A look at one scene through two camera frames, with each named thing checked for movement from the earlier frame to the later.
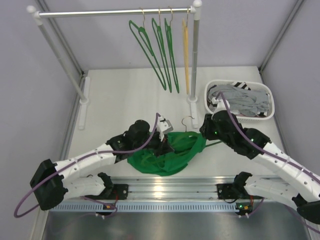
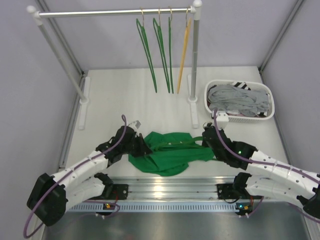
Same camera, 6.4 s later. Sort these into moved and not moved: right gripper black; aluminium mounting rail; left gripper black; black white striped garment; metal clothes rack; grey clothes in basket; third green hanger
Moved: left gripper black; right gripper black
Not moved: metal clothes rack; black white striped garment; grey clothes in basket; aluminium mounting rail; third green hanger
